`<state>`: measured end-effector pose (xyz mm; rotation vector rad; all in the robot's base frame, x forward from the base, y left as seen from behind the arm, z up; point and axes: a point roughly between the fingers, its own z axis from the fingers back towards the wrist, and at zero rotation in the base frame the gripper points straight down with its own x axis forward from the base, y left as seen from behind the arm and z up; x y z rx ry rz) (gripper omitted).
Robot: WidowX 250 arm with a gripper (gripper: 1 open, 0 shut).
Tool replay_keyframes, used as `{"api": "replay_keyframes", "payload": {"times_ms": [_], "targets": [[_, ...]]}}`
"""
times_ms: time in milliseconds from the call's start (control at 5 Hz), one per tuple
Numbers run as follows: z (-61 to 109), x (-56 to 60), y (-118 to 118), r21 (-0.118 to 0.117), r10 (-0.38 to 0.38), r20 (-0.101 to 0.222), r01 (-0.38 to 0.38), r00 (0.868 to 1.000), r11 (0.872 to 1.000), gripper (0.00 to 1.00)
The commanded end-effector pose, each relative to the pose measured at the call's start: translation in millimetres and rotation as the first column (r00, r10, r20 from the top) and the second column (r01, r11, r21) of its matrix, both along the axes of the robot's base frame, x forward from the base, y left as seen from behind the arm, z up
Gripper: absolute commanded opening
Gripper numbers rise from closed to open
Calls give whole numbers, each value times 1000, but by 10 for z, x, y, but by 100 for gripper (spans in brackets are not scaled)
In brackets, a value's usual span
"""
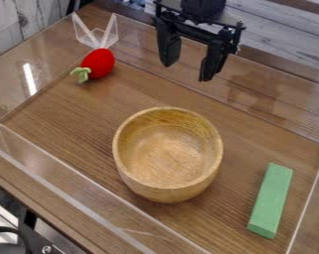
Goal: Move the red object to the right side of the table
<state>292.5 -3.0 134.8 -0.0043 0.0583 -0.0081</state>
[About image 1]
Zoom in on wooden bowl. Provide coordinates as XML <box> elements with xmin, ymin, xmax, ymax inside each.
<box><xmin>112</xmin><ymin>106</ymin><xmax>225</xmax><ymax>203</ymax></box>

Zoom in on red plush strawberry toy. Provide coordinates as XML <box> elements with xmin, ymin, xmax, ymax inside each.
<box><xmin>71</xmin><ymin>49</ymin><xmax>115</xmax><ymax>83</ymax></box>

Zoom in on green rectangular block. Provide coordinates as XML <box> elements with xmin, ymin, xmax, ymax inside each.
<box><xmin>247</xmin><ymin>163</ymin><xmax>294</xmax><ymax>239</ymax></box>

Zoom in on black table leg bracket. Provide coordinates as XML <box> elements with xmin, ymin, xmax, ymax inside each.
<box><xmin>19</xmin><ymin>208</ymin><xmax>66</xmax><ymax>254</ymax></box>

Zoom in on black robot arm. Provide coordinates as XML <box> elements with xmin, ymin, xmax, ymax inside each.
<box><xmin>154</xmin><ymin>0</ymin><xmax>246</xmax><ymax>81</ymax></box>

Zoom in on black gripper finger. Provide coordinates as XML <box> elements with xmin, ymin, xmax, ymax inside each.
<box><xmin>156</xmin><ymin>18</ymin><xmax>182</xmax><ymax>67</ymax></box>
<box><xmin>201</xmin><ymin>40</ymin><xmax>226</xmax><ymax>81</ymax></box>

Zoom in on black cable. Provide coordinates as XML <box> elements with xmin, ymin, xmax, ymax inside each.
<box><xmin>0</xmin><ymin>225</ymin><xmax>22</xmax><ymax>236</ymax></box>

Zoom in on clear acrylic tray walls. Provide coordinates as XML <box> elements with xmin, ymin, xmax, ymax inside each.
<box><xmin>0</xmin><ymin>7</ymin><xmax>319</xmax><ymax>254</ymax></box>

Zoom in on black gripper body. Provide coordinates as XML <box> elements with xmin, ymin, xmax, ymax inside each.
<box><xmin>154</xmin><ymin>0</ymin><xmax>246</xmax><ymax>54</ymax></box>

